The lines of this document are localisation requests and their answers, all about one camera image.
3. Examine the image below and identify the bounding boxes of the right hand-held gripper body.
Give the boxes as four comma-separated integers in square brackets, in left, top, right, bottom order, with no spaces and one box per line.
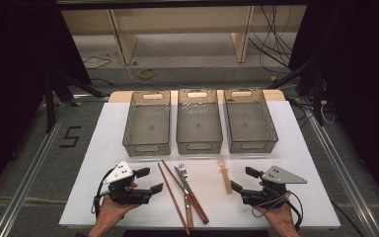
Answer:
[240,165,308,209]

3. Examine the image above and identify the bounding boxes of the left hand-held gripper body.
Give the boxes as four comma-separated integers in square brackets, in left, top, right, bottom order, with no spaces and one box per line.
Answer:
[102,160,153,205]

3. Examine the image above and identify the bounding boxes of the wooden handled table knife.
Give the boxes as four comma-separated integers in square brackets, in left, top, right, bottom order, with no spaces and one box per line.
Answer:
[174,165,210,225]

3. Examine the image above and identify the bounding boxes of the wooden handled metal fork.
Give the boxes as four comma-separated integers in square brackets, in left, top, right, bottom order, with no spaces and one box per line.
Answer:
[178,163,194,230]

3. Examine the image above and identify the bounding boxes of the grey translucent plastic bin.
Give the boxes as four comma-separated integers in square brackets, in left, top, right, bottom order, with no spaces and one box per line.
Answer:
[121,91,172,157]
[223,88,279,154]
[176,88,224,156]

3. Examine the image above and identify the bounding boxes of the person's left hand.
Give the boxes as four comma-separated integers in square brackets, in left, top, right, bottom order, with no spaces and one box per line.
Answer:
[97,179,145,221]

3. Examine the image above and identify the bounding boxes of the person's right hand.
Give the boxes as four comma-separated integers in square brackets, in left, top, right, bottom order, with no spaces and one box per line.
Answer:
[255,180,297,228]

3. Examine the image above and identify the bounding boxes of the white table sheet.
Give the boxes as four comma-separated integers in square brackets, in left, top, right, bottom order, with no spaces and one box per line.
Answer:
[58,100,341,230]

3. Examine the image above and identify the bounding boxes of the black metal stand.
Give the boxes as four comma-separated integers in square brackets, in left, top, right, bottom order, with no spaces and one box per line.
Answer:
[267,62,327,126]

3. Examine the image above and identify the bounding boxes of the yellow tape roll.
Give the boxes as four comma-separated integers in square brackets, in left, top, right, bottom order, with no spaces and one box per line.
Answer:
[138,67,157,80]

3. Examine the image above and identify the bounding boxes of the black tripod stand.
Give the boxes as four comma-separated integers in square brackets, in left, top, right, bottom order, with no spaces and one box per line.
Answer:
[42,72,105,134]

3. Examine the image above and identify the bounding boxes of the black curtain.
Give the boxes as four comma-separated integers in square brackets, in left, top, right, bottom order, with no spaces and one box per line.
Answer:
[289,0,379,211]
[0,0,92,205]

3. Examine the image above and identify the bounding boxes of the light wooden bench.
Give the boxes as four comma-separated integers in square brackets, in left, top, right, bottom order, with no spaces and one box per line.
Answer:
[60,4,307,65]

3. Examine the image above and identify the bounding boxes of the left hand-held gripper cable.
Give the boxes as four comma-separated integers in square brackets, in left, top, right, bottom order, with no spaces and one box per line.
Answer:
[92,170,114,219]

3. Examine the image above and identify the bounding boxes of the aluminium floor rail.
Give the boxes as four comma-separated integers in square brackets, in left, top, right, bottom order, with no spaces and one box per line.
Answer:
[0,94,111,237]
[304,102,379,237]

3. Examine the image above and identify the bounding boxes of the short white cable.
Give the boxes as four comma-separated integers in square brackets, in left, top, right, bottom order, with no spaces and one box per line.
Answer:
[320,100,337,125]

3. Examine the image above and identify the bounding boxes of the white floor cable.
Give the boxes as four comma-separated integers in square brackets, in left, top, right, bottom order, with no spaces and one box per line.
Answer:
[116,52,166,88]

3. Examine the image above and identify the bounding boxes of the thin black floor cable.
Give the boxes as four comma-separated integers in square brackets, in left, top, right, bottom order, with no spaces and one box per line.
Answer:
[82,56,113,70]

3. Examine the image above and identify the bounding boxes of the bundle of black cables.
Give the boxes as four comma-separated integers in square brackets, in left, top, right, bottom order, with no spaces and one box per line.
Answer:
[248,4,294,72]

